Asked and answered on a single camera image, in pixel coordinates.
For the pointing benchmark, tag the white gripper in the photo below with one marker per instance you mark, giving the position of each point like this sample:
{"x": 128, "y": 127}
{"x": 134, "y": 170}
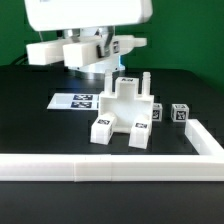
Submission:
{"x": 52, "y": 15}

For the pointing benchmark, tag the white chair seat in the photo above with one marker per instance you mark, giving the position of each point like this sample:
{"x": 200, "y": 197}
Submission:
{"x": 125, "y": 102}

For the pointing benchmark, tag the white tagged cube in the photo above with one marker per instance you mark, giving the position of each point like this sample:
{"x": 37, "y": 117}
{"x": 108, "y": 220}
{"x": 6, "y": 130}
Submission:
{"x": 157, "y": 112}
{"x": 179, "y": 112}

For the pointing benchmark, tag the white chair back frame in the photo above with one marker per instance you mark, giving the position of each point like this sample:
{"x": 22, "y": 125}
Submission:
{"x": 81, "y": 53}

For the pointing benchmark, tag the white marker base sheet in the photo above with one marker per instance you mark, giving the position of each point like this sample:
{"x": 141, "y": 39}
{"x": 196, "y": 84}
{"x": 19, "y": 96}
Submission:
{"x": 74, "y": 101}

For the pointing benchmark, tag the white U-shaped fence frame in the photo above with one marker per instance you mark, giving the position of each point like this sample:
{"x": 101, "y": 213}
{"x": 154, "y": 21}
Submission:
{"x": 206, "y": 165}

